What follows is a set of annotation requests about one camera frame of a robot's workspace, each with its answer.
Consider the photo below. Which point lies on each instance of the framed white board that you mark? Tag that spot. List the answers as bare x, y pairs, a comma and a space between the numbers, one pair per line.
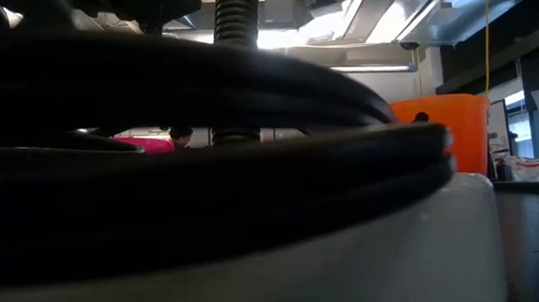
498, 127

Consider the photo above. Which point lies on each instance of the silver rectangular ventilation duct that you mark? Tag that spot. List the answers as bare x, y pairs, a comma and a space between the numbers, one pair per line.
453, 18

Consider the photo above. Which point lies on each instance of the fluorescent tube light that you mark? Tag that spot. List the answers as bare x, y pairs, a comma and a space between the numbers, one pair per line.
372, 68

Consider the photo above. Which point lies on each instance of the grey ceiling box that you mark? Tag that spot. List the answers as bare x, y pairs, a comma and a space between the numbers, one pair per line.
279, 11

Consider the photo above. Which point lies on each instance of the white red-striped bag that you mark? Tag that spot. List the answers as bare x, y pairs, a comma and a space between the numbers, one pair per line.
531, 170

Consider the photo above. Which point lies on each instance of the orange pumpkin bucket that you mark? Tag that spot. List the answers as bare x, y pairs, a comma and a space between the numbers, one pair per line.
465, 134

